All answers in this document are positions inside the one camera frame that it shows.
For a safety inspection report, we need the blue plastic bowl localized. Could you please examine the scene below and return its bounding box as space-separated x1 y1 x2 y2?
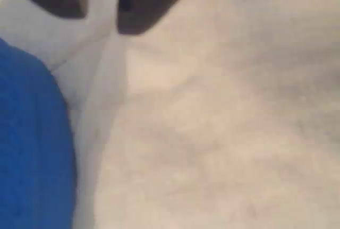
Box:
0 37 78 229

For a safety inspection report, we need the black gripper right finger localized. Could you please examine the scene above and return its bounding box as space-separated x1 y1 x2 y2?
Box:
116 0 199 36

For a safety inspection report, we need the white creased cloth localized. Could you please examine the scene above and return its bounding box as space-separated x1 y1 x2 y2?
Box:
0 0 340 229

